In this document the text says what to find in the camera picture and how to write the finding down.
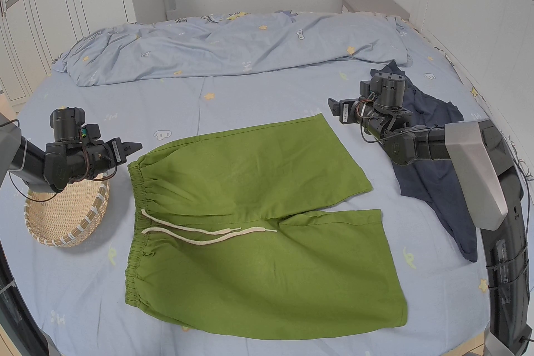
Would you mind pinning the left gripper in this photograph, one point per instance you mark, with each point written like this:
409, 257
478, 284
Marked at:
102, 158

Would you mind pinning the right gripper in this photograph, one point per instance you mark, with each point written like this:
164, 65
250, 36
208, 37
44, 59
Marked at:
356, 111

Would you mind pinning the green shorts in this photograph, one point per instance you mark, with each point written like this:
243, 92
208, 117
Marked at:
250, 195

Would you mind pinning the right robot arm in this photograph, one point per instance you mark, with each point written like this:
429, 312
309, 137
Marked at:
471, 162

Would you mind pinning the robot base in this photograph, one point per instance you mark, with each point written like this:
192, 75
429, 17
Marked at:
492, 344

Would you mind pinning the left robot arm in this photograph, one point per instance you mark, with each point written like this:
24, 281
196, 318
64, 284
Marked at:
54, 170

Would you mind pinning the round woven basket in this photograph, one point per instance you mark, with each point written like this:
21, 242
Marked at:
58, 216

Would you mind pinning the bed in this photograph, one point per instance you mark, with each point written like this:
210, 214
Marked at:
250, 100

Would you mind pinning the dark blue garment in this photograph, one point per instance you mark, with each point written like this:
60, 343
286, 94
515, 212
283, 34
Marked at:
434, 187

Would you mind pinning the grey bedside table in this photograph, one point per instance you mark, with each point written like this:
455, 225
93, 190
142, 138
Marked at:
367, 2

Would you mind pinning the pale blue quilt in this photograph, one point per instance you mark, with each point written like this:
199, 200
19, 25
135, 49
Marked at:
233, 49

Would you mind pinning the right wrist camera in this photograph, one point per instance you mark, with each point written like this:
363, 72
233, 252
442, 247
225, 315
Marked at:
365, 89

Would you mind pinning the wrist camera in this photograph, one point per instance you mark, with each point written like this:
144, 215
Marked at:
92, 131
365, 89

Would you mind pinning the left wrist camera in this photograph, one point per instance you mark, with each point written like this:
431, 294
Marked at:
92, 131

